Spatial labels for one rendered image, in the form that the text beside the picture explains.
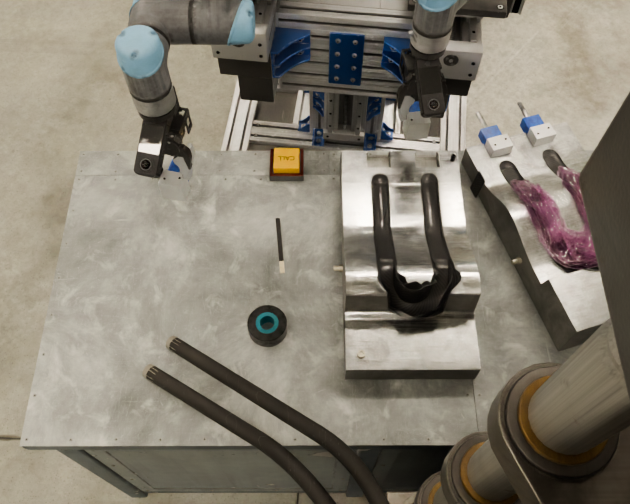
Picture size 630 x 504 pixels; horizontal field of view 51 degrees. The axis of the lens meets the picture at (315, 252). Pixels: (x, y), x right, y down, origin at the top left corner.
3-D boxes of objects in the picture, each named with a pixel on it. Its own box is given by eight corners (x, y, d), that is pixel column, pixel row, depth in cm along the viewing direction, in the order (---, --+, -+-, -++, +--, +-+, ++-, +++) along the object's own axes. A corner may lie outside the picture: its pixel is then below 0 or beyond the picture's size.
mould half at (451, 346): (339, 174, 157) (341, 138, 145) (449, 174, 157) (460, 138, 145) (344, 379, 133) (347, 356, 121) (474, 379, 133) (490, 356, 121)
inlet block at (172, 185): (181, 149, 148) (177, 134, 143) (203, 153, 147) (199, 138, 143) (162, 197, 141) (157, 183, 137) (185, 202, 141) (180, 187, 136)
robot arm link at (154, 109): (164, 106, 115) (120, 98, 116) (169, 123, 119) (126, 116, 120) (177, 74, 119) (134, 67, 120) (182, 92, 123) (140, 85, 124)
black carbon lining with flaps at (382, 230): (368, 178, 148) (371, 152, 140) (440, 178, 148) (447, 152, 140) (375, 323, 131) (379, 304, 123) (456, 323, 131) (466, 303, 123)
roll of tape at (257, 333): (260, 354, 136) (258, 348, 133) (242, 322, 139) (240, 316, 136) (294, 335, 138) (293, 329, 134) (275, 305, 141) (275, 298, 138)
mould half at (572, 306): (460, 161, 159) (470, 132, 149) (559, 136, 162) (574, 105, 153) (558, 351, 136) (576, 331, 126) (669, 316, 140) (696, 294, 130)
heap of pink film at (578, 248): (500, 183, 149) (509, 162, 142) (572, 163, 151) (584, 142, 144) (554, 282, 137) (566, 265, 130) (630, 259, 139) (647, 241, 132)
